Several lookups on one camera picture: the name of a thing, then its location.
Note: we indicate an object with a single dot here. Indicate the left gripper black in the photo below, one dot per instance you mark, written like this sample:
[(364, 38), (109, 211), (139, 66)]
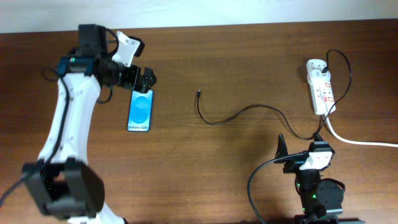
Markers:
[(132, 71)]

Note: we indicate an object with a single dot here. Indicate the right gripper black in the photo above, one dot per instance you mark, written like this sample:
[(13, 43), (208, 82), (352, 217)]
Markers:
[(296, 166)]

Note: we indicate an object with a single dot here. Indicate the blue Galaxy smartphone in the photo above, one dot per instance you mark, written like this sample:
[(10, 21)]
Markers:
[(140, 111)]

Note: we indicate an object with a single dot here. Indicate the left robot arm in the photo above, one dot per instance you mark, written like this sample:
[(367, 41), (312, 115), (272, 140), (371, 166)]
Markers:
[(60, 182)]

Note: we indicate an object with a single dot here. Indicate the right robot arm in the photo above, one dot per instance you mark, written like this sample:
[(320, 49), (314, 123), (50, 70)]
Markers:
[(321, 198)]

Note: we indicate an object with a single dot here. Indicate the white USB charger adapter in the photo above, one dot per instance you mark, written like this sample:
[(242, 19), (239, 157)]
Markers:
[(315, 71)]

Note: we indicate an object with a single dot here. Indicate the white power strip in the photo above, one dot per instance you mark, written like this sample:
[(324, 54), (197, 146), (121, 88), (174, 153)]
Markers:
[(322, 98)]

